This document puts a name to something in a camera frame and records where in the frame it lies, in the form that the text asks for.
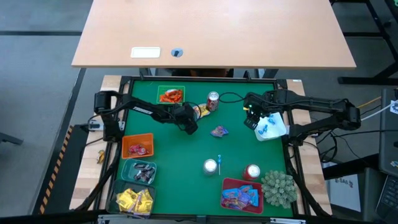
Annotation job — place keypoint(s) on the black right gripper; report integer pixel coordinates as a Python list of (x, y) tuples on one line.
[(256, 104)]

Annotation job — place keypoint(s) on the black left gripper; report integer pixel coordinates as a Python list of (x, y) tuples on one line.
[(185, 113)]

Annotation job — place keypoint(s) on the orange candy wrapper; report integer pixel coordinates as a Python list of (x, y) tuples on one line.
[(172, 92), (171, 99), (178, 98), (163, 99)]

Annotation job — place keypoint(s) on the blue lollipop white stick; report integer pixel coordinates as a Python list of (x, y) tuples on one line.
[(219, 157), (271, 119), (262, 129)]

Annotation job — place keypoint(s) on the pink candy packet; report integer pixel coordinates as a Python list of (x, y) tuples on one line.
[(143, 151), (133, 150)]

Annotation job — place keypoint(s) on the brown white chocolate bar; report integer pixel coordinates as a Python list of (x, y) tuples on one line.
[(140, 166)]

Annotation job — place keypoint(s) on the blue candy packet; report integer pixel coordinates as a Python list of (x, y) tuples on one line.
[(254, 199), (245, 189), (230, 193)]

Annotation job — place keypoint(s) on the brown silver chocolate bar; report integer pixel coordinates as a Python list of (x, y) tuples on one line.
[(139, 177)]

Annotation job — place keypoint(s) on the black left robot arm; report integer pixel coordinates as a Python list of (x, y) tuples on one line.
[(143, 110)]

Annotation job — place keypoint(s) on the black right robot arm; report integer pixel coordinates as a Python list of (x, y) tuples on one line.
[(311, 102)]

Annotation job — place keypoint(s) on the yellow purple candy packet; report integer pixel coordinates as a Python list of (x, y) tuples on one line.
[(203, 111)]

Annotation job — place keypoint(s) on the white plastic bin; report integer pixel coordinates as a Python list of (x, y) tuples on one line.
[(276, 130)]

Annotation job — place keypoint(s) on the red soda can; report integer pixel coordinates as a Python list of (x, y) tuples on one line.
[(253, 171), (213, 102)]

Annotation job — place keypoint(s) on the silver diet soda can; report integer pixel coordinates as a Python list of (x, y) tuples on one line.
[(210, 166)]

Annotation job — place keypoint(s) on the orange plastic basket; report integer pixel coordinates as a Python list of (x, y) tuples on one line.
[(146, 139)]

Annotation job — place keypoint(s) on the green plastic basket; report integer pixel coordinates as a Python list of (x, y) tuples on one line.
[(161, 88)]

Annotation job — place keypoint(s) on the green table mat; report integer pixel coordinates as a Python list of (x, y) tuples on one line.
[(174, 186)]

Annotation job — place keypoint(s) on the red plastic bin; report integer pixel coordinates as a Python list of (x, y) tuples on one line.
[(228, 183)]

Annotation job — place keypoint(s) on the artificial green succulent plant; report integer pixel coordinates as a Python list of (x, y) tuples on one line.
[(279, 188)]

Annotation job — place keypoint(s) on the teal plastic bin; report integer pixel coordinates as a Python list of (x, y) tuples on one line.
[(127, 174)]

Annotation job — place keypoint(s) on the white rectangular desk plate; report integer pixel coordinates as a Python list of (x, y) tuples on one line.
[(145, 52)]

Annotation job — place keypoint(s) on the small yellow wrapper scrap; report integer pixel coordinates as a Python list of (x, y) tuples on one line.
[(100, 157)]

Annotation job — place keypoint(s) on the grey connector box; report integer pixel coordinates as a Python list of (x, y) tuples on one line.
[(95, 125)]

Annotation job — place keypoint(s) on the beige wooden desk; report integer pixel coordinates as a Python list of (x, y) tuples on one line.
[(217, 31)]

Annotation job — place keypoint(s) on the dark green plastic bin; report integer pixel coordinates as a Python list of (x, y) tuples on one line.
[(113, 193)]

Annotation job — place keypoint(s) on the grey computer case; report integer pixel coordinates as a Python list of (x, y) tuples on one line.
[(388, 140)]

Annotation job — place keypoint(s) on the yellow black hazard tape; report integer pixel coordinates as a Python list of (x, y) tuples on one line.
[(57, 168)]

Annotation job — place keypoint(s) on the dark chair leg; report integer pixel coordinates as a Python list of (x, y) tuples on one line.
[(11, 139)]

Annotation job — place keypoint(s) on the black table frame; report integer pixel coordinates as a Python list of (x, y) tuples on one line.
[(192, 79)]

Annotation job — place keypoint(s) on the silver mount bar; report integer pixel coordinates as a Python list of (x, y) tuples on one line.
[(286, 221)]

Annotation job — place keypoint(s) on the black desk frame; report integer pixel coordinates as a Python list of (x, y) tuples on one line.
[(357, 80)]

